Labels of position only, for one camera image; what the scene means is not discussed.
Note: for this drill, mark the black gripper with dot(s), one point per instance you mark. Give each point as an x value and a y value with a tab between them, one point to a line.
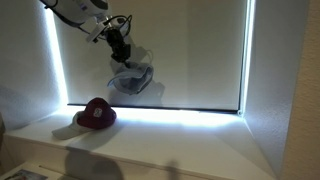
117	43

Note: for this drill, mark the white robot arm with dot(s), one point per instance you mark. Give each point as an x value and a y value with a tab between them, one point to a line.
80	8

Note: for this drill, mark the grey baseball cap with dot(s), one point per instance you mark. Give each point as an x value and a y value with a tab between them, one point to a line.
135	78

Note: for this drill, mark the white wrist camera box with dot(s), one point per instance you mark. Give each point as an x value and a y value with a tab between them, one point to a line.
95	33

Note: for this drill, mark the red and white baseball cap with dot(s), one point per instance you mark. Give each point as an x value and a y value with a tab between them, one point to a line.
96	115

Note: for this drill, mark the black blind bottom bar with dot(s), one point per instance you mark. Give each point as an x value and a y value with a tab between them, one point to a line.
166	109

